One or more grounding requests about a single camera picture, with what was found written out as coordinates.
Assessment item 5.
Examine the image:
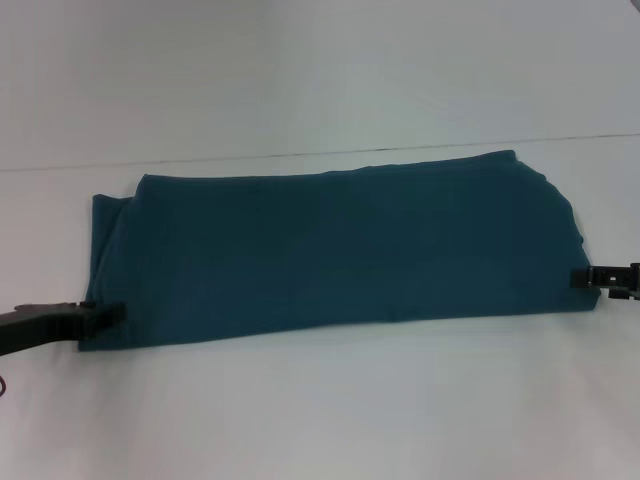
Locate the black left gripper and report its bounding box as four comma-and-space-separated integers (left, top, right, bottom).
0, 300, 126, 357

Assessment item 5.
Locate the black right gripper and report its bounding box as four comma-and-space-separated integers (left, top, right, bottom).
571, 262, 640, 302

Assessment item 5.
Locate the teal blue FREE t-shirt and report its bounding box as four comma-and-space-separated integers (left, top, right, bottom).
77, 148, 601, 352

